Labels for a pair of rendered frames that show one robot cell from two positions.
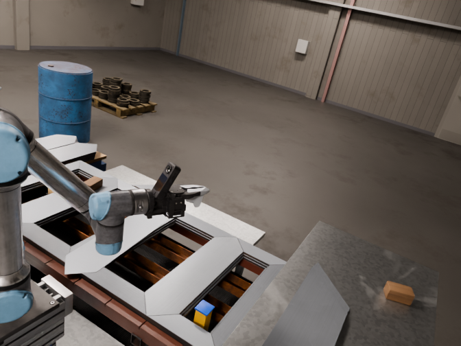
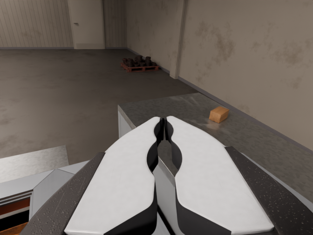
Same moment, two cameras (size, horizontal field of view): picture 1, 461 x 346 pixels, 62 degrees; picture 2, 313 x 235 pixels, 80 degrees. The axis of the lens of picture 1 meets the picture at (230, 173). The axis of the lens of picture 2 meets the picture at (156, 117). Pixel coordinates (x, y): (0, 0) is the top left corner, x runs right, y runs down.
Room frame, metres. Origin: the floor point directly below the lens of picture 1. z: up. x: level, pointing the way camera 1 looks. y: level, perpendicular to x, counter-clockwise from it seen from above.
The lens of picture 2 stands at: (1.03, 0.16, 1.52)
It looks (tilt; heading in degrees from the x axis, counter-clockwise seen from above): 28 degrees down; 306
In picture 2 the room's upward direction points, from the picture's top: 4 degrees clockwise
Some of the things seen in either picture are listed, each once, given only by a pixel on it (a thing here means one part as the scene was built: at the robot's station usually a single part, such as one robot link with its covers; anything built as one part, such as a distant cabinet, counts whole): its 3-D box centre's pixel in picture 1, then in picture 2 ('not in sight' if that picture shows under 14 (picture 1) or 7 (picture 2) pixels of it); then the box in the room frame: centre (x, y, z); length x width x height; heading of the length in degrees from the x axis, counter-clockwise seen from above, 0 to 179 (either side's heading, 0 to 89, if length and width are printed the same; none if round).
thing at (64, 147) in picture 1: (40, 155); not in sight; (2.29, 1.27, 0.82); 0.80 x 0.40 x 0.06; 155
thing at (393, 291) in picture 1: (398, 292); (219, 114); (1.29, -0.77, 1.08); 0.10 x 0.06 x 0.05; 84
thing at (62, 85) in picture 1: (65, 103); not in sight; (4.48, 2.17, 0.46); 0.61 x 0.61 x 0.92
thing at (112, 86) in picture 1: (114, 91); not in sight; (6.27, 2.19, 0.23); 1.22 x 0.84 x 0.45; 62
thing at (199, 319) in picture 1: (200, 327); not in sight; (1.18, -0.01, 0.78); 0.05 x 0.05 x 0.19; 65
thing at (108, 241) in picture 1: (108, 231); not in sight; (0.93, 0.31, 1.34); 0.11 x 0.08 x 0.11; 37
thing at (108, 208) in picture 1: (111, 205); not in sight; (0.91, 0.31, 1.43); 0.11 x 0.08 x 0.09; 126
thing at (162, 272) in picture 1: (123, 255); not in sight; (1.62, 0.46, 0.70); 1.66 x 0.08 x 0.05; 65
